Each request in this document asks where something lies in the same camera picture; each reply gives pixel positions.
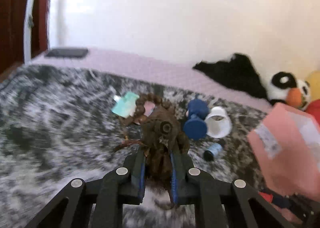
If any brown bead bracelet tassel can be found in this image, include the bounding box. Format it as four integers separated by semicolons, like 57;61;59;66
113;93;190;211

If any small blue thread bobbin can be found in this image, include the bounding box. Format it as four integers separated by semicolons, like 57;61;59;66
203;143;223;162

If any blue spool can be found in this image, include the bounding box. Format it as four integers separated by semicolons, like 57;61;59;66
183;98;209;140

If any white spool far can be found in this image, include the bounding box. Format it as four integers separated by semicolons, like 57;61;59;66
204;106;232;138

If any pink storage box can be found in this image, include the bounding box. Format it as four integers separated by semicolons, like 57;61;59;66
247;103;319;201

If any teal small packet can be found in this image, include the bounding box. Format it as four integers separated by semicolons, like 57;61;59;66
111;92;139;118

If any pink bed sheet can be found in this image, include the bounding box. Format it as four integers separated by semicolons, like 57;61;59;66
30;48;271;112

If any panda plush toy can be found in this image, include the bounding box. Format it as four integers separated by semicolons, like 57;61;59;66
264;71;311;111

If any yellow cushion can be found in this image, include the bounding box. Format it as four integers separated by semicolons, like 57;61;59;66
306;70;320;99

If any black phone on bed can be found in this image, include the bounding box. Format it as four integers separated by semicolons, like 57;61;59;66
46;48;89;59

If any black fabric by wall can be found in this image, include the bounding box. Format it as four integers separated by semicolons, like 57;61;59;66
193;53;267;99

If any red wooden door frame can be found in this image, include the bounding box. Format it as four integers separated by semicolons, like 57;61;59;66
1;0;50;72

